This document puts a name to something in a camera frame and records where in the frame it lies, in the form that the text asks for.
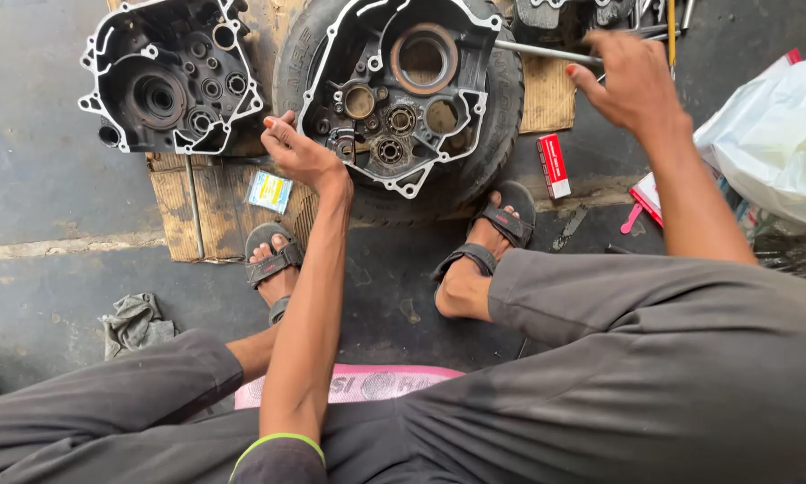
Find heap of steel hand tools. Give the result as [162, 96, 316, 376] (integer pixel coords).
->
[628, 0, 698, 43]

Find clear plastic bags heap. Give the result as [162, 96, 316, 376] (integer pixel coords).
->
[736, 202, 806, 286]

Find long steel rod tool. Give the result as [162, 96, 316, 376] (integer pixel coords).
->
[494, 39, 606, 67]

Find small blue yellow plastic packet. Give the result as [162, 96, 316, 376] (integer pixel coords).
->
[245, 169, 295, 215]

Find dark sleeve with green trim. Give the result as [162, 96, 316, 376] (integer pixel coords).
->
[227, 432, 328, 484]

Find thin steel rod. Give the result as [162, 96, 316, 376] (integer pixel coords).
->
[184, 154, 206, 260]

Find black rubber tyre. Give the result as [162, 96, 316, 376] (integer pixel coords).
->
[272, 0, 526, 227]

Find person's right black sandal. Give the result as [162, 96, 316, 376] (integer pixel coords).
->
[431, 179, 537, 285]

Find person's black sandal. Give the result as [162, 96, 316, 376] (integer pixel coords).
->
[431, 179, 537, 285]
[244, 222, 305, 328]

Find black crankcase half with bearings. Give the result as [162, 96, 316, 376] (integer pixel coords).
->
[77, 0, 267, 156]

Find white plastic bag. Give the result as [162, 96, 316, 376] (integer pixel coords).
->
[692, 48, 806, 231]

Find oily brown cardboard sheet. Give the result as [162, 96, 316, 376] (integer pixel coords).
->
[106, 0, 577, 264]

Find person's left hand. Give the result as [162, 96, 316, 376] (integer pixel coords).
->
[262, 111, 354, 198]

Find pink plastic tool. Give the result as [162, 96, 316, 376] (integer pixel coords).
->
[620, 202, 645, 235]

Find crankcase half with brown seal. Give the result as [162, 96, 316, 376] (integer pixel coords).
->
[296, 0, 505, 200]

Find grey rag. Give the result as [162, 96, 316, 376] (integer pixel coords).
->
[98, 292, 179, 361]

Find red and white carton box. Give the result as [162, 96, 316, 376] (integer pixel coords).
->
[535, 133, 572, 200]

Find person's left black sandal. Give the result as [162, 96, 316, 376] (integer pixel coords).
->
[244, 222, 305, 328]

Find person's grey trousers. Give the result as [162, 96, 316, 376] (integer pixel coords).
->
[0, 247, 806, 484]

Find flat red and white box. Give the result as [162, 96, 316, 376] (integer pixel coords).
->
[628, 171, 666, 229]

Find person's right hand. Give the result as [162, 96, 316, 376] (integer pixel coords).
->
[564, 30, 693, 146]

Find yellow handled screwdriver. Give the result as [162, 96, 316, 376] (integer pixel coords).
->
[667, 0, 677, 80]

